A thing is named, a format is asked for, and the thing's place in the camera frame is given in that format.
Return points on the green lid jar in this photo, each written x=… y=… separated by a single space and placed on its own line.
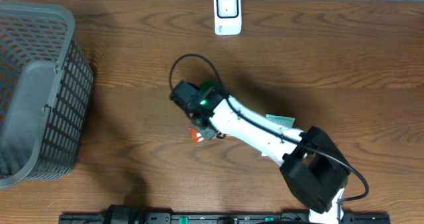
x=204 y=86

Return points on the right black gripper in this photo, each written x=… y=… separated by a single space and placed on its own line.
x=208 y=134

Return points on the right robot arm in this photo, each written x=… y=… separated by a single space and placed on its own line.
x=313 y=167

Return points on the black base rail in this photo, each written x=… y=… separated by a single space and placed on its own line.
x=168 y=218

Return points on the red Top chocolate bar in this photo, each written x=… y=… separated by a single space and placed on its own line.
x=198 y=137

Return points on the grey plastic basket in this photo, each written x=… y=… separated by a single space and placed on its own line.
x=46 y=85

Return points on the mint green wipes pack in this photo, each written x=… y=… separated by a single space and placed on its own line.
x=286 y=122

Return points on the white barcode scanner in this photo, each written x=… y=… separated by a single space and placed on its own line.
x=227 y=17

